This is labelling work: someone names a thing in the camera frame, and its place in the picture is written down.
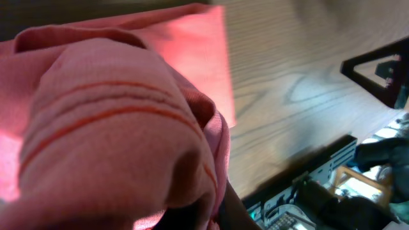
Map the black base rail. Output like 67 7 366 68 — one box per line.
241 134 359 224

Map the red printed t-shirt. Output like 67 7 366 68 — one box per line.
1 3 235 229

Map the wooden stool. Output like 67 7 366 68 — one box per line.
327 166 392 208

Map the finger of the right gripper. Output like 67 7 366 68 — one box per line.
340 38 408 109

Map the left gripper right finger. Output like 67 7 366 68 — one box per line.
219 181 261 230

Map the grey desk telephone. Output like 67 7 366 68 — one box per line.
265 204 316 230

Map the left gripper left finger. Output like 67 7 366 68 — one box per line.
153 203 201 230

